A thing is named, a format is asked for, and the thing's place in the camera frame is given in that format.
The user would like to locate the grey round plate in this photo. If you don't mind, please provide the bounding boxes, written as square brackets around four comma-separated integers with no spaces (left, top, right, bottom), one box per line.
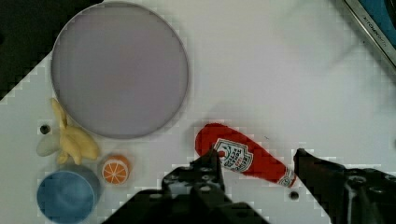
[50,1,190,139]

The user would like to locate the yellow toy banana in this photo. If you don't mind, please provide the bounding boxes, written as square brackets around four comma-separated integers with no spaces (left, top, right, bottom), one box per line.
[36,98,99,165]

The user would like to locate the blue bowl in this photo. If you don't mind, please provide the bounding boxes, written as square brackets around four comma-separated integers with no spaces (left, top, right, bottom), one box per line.
[36,164,102,224]

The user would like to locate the orange slice toy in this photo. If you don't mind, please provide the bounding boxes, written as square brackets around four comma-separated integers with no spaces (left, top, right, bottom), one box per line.
[101,155,132,185]

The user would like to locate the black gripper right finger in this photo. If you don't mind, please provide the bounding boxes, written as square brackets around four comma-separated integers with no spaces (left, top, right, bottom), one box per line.
[293,148,396,224]

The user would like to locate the red plush ketchup bottle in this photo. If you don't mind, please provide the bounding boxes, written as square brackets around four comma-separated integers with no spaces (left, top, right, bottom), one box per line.
[195,123,296,188]

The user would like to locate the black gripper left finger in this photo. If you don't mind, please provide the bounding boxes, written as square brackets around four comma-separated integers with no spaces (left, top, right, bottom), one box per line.
[161,149,226,203]

